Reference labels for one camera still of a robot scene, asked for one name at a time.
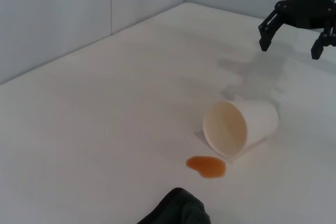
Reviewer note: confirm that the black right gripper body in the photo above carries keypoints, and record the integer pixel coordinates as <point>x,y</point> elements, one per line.
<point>315,3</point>

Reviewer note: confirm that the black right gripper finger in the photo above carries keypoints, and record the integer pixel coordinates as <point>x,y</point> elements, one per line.
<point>324,40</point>
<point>266,35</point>

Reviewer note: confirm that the white paper cup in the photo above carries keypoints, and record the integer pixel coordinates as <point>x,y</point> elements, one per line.
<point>257,121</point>

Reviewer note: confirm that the dark blue rag with loop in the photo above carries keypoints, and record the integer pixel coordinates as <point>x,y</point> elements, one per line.
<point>178,208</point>

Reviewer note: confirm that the orange-brown liquid stain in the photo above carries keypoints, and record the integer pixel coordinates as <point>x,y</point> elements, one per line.
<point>207,166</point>

